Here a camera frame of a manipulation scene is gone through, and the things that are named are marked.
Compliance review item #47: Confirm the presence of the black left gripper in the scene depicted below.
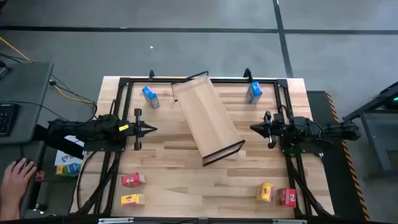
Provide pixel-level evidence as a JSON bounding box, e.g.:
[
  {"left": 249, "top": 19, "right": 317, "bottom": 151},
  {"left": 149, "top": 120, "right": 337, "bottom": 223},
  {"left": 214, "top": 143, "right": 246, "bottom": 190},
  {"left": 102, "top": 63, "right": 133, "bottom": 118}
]
[{"left": 127, "top": 108, "right": 158, "bottom": 151}]

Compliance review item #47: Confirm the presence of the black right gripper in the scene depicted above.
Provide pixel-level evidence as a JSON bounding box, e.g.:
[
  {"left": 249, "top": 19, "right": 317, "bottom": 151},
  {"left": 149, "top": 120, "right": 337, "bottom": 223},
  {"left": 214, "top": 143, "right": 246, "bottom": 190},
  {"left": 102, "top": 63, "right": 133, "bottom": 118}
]
[{"left": 249, "top": 111, "right": 283, "bottom": 149}]

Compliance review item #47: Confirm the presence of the blue Rice Krispies cereal box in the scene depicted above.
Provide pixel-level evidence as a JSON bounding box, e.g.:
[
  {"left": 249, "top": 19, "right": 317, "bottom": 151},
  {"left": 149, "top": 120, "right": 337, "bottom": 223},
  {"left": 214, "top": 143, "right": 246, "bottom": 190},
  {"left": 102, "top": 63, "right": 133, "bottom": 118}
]
[
  {"left": 141, "top": 85, "right": 160, "bottom": 110},
  {"left": 246, "top": 81, "right": 264, "bottom": 105}
]

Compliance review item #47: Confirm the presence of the yellow Corn Pops cereal box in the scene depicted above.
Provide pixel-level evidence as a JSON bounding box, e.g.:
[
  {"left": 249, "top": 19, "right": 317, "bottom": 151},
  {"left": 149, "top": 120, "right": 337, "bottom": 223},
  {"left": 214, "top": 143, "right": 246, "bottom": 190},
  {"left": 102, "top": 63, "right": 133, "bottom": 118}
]
[
  {"left": 255, "top": 182, "right": 274, "bottom": 203},
  {"left": 120, "top": 193, "right": 146, "bottom": 208}
]

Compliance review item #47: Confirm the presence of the person's forearm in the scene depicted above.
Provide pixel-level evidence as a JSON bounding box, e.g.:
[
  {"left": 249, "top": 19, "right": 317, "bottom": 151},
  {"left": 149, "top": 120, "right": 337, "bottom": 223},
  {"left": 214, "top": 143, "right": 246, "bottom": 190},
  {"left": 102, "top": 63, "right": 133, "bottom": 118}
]
[{"left": 0, "top": 194, "right": 22, "bottom": 221}]

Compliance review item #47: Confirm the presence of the red cereal box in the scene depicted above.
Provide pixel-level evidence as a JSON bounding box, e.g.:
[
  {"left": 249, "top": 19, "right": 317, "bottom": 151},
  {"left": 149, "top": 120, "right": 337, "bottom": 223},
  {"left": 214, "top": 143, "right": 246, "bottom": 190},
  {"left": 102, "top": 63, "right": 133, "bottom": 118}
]
[
  {"left": 275, "top": 187, "right": 298, "bottom": 208},
  {"left": 121, "top": 172, "right": 146, "bottom": 188}
]

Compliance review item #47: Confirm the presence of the wooden tray box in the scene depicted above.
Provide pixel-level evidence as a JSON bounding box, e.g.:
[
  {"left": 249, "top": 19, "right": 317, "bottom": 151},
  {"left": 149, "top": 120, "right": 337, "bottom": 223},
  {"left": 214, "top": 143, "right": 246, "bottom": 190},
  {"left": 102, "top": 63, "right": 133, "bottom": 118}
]
[{"left": 170, "top": 70, "right": 246, "bottom": 167}]

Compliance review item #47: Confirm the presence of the black beam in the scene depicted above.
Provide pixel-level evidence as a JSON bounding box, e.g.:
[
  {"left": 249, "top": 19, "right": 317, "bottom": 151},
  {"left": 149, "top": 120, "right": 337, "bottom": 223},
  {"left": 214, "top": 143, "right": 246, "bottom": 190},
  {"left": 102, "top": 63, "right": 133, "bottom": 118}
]
[{"left": 32, "top": 124, "right": 85, "bottom": 160}]

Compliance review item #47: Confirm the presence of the black hazard striped floor mat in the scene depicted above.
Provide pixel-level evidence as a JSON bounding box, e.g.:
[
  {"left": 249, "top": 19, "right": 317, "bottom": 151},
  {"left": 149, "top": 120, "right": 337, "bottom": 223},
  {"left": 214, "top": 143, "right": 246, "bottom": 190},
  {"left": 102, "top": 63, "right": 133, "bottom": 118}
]
[{"left": 306, "top": 90, "right": 371, "bottom": 222}]

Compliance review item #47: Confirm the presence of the black metal stand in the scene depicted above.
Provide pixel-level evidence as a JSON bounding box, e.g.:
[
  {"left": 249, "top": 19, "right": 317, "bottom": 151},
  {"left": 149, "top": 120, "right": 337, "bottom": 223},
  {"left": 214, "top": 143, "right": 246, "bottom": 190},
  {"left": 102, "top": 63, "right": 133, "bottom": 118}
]
[{"left": 341, "top": 81, "right": 398, "bottom": 180}]

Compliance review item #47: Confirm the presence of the grey desk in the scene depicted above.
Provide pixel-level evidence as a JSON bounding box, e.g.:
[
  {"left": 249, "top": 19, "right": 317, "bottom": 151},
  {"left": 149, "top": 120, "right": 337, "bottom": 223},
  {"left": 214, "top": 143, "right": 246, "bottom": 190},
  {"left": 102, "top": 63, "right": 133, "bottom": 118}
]
[
  {"left": 0, "top": 61, "right": 54, "bottom": 146},
  {"left": 0, "top": 140, "right": 47, "bottom": 220}
]

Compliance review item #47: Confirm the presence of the black desk foot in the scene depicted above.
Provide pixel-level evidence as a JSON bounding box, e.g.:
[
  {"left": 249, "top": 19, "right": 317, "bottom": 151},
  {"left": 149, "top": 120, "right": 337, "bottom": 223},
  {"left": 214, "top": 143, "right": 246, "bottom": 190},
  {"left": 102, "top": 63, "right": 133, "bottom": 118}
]
[{"left": 33, "top": 202, "right": 48, "bottom": 216}]

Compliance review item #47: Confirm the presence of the person's hand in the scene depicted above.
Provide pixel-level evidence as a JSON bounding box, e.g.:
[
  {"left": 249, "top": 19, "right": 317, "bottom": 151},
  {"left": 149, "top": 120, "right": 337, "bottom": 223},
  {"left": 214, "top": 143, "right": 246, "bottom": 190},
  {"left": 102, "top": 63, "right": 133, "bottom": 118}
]
[{"left": 0, "top": 157, "right": 37, "bottom": 200}]

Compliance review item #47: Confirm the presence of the black keyboard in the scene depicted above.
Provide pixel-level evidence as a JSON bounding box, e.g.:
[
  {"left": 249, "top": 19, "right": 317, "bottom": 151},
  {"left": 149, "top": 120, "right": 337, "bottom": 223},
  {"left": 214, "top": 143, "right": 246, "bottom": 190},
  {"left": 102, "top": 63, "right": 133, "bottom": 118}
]
[{"left": 0, "top": 103, "right": 20, "bottom": 138}]

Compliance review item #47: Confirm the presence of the black metal table frame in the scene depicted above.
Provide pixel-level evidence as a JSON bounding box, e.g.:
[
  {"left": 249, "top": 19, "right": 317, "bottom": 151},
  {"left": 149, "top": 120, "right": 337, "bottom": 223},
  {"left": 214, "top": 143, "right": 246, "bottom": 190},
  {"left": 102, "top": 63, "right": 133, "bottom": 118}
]
[{"left": 93, "top": 77, "right": 312, "bottom": 218}]

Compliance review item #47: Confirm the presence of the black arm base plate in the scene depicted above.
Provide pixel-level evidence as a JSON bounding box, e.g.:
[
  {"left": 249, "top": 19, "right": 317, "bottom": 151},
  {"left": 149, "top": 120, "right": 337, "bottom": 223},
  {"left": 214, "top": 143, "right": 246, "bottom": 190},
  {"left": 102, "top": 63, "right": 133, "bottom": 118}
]
[
  {"left": 82, "top": 141, "right": 127, "bottom": 154},
  {"left": 279, "top": 136, "right": 325, "bottom": 157}
]

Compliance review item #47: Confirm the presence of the black cable bundle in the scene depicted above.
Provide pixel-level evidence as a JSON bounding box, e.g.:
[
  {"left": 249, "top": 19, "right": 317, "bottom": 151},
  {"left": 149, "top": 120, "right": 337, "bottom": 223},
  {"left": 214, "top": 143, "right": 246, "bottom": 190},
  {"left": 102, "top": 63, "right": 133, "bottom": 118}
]
[
  {"left": 76, "top": 151, "right": 122, "bottom": 216},
  {"left": 285, "top": 155, "right": 332, "bottom": 217}
]

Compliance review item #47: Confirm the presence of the silver metal bracket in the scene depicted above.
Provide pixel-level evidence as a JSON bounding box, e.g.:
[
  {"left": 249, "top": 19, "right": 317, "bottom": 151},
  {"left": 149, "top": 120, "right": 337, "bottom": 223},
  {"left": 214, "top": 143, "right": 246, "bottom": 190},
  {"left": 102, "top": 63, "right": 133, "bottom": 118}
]
[
  {"left": 272, "top": 218, "right": 308, "bottom": 224},
  {"left": 98, "top": 217, "right": 134, "bottom": 224}
]

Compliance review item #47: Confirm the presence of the black cable with plug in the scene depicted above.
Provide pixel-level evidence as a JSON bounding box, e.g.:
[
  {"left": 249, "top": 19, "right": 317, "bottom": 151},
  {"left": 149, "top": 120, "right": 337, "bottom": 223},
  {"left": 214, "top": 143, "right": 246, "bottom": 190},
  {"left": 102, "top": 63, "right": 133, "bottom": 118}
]
[{"left": 49, "top": 74, "right": 98, "bottom": 116}]

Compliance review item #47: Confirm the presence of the thin black cable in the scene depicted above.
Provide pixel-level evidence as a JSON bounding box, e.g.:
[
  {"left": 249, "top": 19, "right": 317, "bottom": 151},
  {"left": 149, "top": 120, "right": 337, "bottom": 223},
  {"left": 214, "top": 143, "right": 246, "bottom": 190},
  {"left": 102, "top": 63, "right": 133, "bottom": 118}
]
[
  {"left": 0, "top": 52, "right": 34, "bottom": 64},
  {"left": 0, "top": 100, "right": 69, "bottom": 122}
]

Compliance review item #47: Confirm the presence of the yellow cable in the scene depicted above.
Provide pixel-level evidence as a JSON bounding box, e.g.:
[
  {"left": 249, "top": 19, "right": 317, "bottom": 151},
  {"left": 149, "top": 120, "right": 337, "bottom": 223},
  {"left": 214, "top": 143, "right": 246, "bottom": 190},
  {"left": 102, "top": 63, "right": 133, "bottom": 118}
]
[{"left": 0, "top": 36, "right": 95, "bottom": 104}]

